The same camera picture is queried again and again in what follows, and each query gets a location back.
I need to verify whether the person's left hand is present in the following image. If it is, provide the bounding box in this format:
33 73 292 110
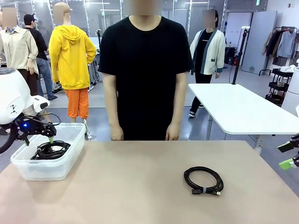
165 123 181 141

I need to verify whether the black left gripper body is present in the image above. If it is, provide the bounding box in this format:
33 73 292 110
13 114 48 138

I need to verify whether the black luggage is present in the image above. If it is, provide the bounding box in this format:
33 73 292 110
225 46 236 65

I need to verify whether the person in black cap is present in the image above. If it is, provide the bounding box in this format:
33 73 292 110
23 14 58 101

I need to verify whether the person's right forearm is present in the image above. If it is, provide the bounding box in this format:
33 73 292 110
103 93 122 128

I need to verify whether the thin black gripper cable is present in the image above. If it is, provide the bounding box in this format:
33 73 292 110
38 112 62 128

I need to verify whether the black pole camera stand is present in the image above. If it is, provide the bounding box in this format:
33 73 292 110
230 26 251 85

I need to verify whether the mannequin in yellow hoodie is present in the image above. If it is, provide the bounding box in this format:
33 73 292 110
48 2 97 140

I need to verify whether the person's left forearm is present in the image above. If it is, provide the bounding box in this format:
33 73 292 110
171 93 188 126

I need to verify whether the person's right hand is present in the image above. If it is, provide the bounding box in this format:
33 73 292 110
110 125 124 141

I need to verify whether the black arm cable sleeve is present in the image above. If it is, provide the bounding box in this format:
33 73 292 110
0 127 18 154

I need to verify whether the person in white cardigan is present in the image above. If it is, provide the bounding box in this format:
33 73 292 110
188 9 227 119

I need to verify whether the translucent white plastic bin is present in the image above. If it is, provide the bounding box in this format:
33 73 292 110
10 123 86 182

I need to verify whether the clothes rack with garments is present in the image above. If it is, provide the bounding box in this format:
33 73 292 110
258 26 299 77

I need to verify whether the person in black t-shirt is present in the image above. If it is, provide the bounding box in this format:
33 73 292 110
98 0 194 141

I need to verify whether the white table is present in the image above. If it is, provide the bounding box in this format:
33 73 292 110
188 83 299 154

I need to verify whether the mannequin in beige shirt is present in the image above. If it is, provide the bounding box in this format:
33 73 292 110
0 7 40 96

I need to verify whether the black trolley cart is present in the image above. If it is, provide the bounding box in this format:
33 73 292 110
265 67 294 107

